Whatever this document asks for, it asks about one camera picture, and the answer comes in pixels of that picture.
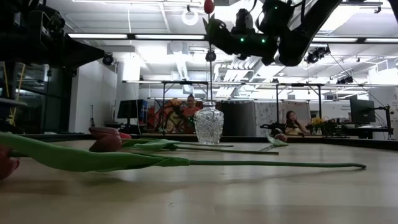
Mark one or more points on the black aluminium table frame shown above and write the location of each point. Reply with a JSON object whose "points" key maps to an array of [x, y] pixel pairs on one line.
{"points": [[342, 141]]}

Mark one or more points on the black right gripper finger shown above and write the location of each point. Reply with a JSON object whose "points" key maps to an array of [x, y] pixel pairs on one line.
{"points": [[221, 35]]}

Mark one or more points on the dark glass partition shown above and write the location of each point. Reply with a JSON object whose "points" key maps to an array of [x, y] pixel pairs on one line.
{"points": [[46, 102]]}

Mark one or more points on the black tripod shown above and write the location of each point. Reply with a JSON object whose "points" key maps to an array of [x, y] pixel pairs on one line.
{"points": [[92, 119]]}

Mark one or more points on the black background monitor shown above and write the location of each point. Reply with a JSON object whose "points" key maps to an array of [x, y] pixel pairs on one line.
{"points": [[129, 109], [362, 110]]}

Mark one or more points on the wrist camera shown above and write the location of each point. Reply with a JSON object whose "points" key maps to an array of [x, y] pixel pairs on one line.
{"points": [[51, 20], [244, 20]]}

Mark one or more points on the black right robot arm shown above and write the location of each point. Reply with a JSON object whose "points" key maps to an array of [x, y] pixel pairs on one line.
{"points": [[298, 40]]}

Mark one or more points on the overhead LED light bar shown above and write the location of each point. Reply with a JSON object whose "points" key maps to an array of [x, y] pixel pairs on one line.
{"points": [[169, 36]]}

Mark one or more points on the clear cut glass vase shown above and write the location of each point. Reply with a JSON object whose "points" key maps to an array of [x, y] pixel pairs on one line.
{"points": [[209, 124]]}

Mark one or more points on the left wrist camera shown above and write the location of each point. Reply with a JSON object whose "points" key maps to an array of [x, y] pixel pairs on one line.
{"points": [[51, 20]]}

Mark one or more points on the dark purple artificial tulip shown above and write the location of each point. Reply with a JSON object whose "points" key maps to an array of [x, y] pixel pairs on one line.
{"points": [[93, 158], [105, 141]]}

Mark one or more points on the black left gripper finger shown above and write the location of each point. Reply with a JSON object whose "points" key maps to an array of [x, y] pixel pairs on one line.
{"points": [[82, 52]]}

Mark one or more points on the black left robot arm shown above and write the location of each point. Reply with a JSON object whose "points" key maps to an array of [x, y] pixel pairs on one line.
{"points": [[15, 37]]}

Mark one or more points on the black ceiling camera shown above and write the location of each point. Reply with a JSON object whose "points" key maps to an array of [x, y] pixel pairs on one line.
{"points": [[210, 56], [108, 59], [317, 54]]}

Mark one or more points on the colourful wall mural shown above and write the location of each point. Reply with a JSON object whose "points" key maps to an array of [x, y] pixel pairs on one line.
{"points": [[168, 115]]}

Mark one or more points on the yellow flower bouquet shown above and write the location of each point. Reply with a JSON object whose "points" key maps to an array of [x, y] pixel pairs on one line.
{"points": [[317, 122]]}

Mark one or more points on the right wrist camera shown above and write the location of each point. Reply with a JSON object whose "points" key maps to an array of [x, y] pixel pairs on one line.
{"points": [[244, 20]]}

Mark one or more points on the black background rig frame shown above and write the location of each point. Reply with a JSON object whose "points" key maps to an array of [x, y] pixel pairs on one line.
{"points": [[277, 105], [163, 105]]}

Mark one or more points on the dark partition panel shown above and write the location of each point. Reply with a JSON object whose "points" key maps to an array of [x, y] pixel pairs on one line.
{"points": [[237, 118]]}

